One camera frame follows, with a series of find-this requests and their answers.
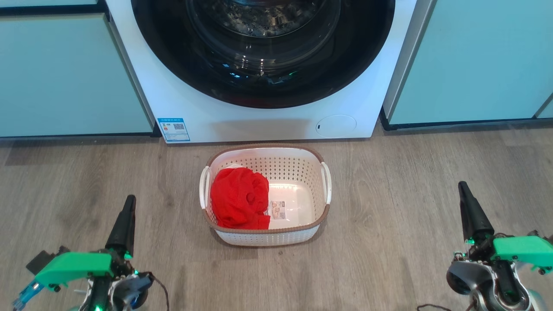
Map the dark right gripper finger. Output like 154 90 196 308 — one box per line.
458 181 494 242

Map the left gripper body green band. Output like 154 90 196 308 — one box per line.
35 248 135 286

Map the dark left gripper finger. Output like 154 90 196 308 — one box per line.
106 194 137 256

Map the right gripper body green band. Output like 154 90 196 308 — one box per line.
464 235 553 303

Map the red cloth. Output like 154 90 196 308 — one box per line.
210 167 271 230

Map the washing machine glass door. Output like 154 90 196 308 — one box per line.
131 0 395 109

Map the tall teal cabinet door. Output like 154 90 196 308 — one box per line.
536 93 553 119
389 0 553 127
0 13 155 138

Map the white front-load washing machine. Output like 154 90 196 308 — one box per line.
105 0 417 144

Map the blue energy label sticker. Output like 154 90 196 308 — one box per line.
157 117 191 143

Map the white perforated laundry basket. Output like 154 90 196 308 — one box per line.
199 143 332 247

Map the paper product label sticker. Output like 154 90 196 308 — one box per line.
268 200 287 220

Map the round white drain filter cover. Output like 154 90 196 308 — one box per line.
315 115 357 138

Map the grey cabinet side panel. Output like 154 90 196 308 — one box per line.
382 0 436 122

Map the short teal drawer front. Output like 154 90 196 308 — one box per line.
0 0 99 7

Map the blue left camera cable plug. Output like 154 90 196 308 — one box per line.
12 279 44 311

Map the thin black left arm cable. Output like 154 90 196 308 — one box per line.
150 273 170 311

